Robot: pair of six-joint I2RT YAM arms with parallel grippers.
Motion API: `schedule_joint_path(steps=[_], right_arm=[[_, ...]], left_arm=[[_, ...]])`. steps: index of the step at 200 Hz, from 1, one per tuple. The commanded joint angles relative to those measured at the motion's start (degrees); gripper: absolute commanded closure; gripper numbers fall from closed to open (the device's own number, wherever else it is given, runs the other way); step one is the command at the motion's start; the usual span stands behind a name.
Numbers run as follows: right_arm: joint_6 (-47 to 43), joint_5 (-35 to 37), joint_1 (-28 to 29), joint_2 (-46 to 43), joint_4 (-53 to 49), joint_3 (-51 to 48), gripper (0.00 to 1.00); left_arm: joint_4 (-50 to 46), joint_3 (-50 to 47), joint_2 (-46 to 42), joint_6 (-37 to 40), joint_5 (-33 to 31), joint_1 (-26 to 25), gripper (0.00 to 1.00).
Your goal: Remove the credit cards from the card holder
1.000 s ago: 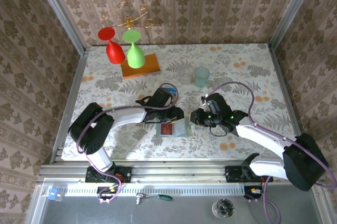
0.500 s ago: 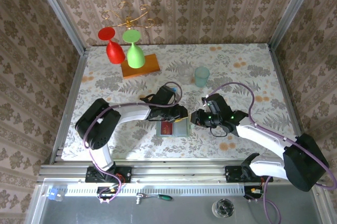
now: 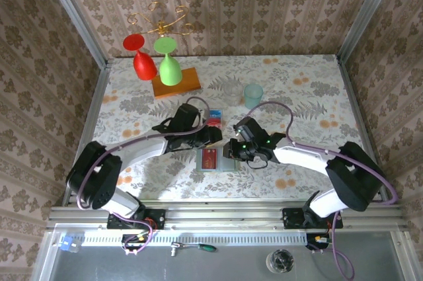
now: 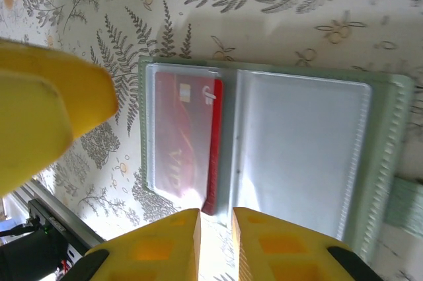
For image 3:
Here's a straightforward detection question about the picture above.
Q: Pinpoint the teal plastic cup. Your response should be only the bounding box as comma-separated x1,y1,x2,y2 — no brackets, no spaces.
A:
243,83,264,110

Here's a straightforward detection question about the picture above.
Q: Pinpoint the aluminium left frame post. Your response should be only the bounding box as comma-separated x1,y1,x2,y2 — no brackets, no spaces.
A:
38,0,112,70

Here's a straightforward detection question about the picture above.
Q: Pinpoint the red plastic wine glass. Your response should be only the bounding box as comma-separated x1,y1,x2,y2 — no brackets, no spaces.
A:
122,33,159,81

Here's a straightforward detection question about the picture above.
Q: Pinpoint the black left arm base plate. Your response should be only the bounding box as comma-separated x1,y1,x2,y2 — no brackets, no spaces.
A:
107,208,166,231

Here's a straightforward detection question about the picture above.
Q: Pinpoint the aluminium frame post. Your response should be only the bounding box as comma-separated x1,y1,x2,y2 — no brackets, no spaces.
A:
38,0,112,70
336,0,404,65

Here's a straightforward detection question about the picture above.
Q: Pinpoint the aluminium right table rail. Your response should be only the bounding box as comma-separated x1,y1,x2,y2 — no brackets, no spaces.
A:
336,56,390,205

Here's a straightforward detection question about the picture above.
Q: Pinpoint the black power connector with wires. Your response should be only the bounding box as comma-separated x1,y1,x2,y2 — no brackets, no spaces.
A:
305,233,335,255
120,233,155,257

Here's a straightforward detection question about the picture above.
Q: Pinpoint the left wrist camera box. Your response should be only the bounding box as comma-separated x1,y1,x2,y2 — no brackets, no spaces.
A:
173,103,203,129

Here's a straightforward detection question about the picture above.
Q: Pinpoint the grey metal shelf panel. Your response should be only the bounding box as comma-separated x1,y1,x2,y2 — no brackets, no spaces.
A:
31,223,423,281

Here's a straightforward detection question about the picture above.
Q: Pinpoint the brown wooden rack base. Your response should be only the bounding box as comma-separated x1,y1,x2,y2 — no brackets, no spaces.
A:
151,67,202,99

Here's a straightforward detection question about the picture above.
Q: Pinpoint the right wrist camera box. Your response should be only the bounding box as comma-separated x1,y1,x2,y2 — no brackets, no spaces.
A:
233,117,265,144

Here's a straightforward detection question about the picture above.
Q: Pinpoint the clear plastic cup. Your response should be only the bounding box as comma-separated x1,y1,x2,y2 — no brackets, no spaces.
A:
221,79,244,107

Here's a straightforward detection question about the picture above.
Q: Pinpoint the pale green card holder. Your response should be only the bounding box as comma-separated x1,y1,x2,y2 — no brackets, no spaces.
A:
196,147,239,173

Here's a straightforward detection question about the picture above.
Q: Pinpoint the green plastic wine glass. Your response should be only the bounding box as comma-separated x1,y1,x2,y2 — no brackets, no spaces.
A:
153,36,183,86

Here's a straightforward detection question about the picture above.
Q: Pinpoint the perforated white cable duct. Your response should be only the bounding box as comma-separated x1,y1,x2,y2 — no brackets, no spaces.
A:
81,231,310,247

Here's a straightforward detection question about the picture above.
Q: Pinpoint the aluminium left table rail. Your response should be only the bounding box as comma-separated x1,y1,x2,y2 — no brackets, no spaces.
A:
61,59,113,208

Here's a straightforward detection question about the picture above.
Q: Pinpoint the gold wire glass rack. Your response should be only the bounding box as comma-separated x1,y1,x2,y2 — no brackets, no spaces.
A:
128,1,195,38

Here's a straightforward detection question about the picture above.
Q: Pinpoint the aluminium table rail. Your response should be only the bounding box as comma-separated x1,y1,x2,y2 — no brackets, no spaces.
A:
336,56,390,205
61,59,113,208

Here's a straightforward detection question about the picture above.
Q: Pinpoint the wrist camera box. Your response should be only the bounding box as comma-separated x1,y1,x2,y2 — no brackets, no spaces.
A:
173,103,203,129
233,117,265,144

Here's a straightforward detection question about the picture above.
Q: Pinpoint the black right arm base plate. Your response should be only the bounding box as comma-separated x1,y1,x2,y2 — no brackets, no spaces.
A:
282,207,344,230

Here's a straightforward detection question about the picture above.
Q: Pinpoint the aluminium right frame post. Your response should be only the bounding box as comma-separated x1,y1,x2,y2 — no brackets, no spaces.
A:
336,0,404,65

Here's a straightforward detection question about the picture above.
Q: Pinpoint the round clear glass jar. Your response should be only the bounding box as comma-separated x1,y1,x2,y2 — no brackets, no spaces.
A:
266,249,295,274

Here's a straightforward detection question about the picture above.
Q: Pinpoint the green-handled ratchet wrench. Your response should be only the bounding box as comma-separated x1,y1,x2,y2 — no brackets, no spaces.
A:
170,242,217,258

